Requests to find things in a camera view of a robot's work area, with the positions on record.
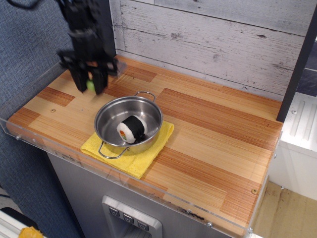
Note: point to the grey cabinet with dispenser panel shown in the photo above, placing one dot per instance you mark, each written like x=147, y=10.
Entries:
x=108, y=206

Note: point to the yellow black object bottom left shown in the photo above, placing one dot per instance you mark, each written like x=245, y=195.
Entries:
x=14, y=224

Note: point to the toy sushi roll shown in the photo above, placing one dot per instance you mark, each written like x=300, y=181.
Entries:
x=132, y=129

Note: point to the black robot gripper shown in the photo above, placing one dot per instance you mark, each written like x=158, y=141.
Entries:
x=88, y=53

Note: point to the clear acrylic table guard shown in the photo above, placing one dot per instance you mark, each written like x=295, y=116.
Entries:
x=221, y=148

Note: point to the white appliance at right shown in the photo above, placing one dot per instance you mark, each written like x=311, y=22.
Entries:
x=294, y=165

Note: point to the stainless steel pot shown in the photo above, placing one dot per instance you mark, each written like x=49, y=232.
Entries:
x=141, y=104

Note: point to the yellow cloth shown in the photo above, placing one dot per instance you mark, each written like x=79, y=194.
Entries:
x=130, y=163

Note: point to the green handled grey spatula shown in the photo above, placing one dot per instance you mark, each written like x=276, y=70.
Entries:
x=90, y=84

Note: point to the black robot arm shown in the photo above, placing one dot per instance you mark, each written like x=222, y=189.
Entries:
x=81, y=14

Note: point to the black vertical post right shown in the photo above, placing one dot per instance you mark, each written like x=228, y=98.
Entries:
x=299, y=68

